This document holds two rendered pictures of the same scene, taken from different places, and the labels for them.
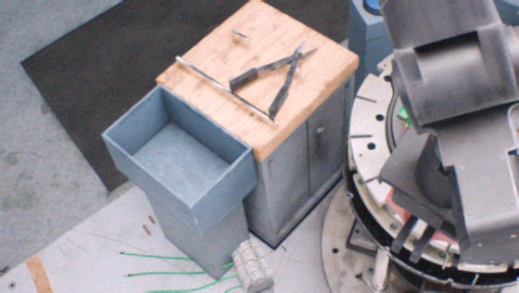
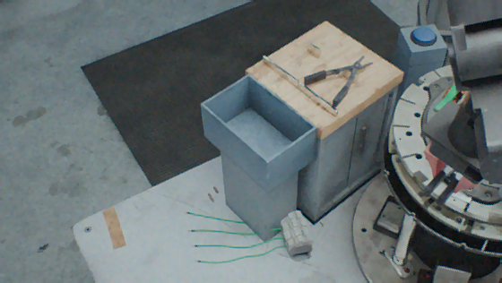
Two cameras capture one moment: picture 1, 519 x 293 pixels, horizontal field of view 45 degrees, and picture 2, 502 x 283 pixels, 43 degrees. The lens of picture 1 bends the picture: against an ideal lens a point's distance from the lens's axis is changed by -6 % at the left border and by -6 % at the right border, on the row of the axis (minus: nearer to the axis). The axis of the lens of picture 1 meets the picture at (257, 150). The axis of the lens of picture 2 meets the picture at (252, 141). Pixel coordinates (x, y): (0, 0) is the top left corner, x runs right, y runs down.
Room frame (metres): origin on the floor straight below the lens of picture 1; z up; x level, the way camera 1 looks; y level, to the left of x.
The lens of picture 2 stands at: (-0.22, 0.09, 1.84)
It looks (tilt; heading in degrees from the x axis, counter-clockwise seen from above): 50 degrees down; 1
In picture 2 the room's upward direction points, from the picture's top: 2 degrees counter-clockwise
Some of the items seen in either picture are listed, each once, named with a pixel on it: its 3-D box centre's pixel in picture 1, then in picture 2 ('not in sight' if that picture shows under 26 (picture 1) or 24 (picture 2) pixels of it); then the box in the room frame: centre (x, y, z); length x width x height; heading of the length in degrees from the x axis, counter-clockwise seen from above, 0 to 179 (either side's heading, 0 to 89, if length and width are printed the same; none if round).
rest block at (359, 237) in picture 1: (368, 229); (393, 216); (0.44, -0.15, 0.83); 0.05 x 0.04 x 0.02; 150
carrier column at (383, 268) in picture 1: (386, 256); (408, 231); (0.36, -0.15, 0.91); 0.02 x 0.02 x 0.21
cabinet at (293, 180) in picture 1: (266, 133); (319, 129); (0.58, -0.02, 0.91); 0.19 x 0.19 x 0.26; 41
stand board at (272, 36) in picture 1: (258, 71); (324, 76); (0.59, -0.02, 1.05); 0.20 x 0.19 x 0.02; 131
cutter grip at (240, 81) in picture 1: (244, 79); (315, 77); (0.55, 0.00, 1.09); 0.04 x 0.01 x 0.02; 116
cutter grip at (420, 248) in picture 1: (424, 242); (447, 192); (0.25, -0.14, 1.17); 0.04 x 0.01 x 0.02; 137
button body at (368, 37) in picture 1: (374, 59); (411, 85); (0.70, -0.21, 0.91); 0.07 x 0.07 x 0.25; 10
